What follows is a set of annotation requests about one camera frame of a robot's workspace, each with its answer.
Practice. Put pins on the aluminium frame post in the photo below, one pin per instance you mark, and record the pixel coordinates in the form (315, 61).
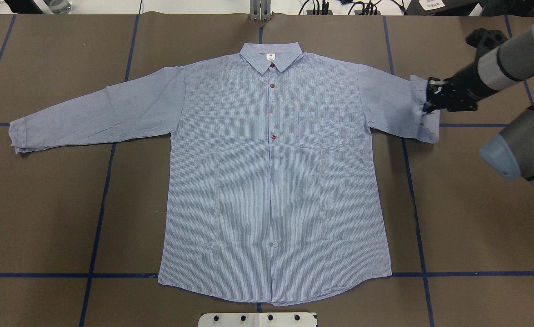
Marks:
(260, 10)

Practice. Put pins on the black box with label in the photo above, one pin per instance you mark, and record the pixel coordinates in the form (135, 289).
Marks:
(440, 7)

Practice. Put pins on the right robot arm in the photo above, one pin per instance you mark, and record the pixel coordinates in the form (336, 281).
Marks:
(502, 64)

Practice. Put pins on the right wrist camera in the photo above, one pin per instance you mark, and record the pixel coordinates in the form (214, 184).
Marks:
(484, 40)

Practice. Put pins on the blue striped button shirt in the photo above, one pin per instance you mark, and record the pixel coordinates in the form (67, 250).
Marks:
(273, 194)

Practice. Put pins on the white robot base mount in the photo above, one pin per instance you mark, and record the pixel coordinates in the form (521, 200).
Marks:
(259, 319)

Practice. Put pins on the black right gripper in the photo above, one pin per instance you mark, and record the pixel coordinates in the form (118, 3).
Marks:
(467, 83)

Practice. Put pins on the clear water bottle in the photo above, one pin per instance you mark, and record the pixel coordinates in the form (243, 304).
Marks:
(59, 7)

